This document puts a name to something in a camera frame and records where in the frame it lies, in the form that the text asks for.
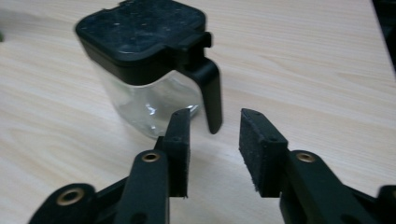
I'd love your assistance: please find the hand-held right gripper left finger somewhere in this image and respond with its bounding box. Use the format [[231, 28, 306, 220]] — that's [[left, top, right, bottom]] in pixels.
[[114, 107, 191, 224]]

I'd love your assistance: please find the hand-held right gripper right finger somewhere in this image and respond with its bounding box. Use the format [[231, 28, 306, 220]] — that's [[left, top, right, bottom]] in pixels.
[[238, 107, 372, 224]]

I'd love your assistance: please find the glass jar with black lid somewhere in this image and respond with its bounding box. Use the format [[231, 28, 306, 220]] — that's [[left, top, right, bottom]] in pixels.
[[74, 0, 223, 139]]

